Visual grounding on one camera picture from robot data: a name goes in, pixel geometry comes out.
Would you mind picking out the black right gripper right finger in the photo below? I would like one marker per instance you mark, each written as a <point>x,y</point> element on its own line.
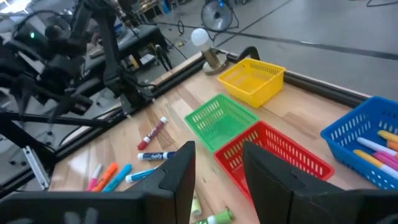
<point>280,199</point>

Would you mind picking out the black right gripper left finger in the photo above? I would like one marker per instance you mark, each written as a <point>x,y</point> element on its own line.
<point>174,193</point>

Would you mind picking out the teal highlighter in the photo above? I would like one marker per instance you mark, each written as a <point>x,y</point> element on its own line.
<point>118,177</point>

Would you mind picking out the orange highlighter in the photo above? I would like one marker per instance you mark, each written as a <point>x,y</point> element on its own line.
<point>105,176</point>

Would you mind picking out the yellow-capped white pen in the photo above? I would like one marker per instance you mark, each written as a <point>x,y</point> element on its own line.
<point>367,157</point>

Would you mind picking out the black-capped white pen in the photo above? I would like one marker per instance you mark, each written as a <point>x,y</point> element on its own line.
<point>373,145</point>

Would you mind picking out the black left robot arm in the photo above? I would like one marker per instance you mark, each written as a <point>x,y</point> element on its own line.
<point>109,49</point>

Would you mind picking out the light green highlighter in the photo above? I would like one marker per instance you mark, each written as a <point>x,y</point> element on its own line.
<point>196,203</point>

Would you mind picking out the teal Expo marker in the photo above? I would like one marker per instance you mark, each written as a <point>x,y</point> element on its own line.
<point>140,175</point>

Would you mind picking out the red plastic basket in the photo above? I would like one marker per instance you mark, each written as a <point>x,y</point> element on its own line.
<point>280,155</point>

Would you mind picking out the green Expo marker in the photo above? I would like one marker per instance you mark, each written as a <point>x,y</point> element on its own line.
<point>220,216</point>

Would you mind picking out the red marker cap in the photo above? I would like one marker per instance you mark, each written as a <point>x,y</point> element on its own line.
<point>152,133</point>

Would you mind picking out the green plastic basket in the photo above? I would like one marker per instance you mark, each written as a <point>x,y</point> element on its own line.
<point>220,124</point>

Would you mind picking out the blue plastic basket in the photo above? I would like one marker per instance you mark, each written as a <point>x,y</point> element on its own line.
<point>348,140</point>

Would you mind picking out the dark background desk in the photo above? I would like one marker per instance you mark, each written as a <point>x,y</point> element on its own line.
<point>140,34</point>

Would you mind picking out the yellow plastic basket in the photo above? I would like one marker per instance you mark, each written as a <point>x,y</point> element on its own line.
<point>252,84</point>

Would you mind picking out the bulb lamp with brass base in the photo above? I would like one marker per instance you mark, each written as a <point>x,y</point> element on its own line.
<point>211,57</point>

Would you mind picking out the round floor fan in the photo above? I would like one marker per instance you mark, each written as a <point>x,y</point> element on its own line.
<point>216,15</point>

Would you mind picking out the black frame strut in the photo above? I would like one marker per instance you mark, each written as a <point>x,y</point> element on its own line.
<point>46,119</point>

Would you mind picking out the silver metal bracket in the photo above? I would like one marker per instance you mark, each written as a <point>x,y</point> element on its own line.
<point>35,166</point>

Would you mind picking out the black table edge rail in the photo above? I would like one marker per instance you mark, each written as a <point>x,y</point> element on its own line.
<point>326,91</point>

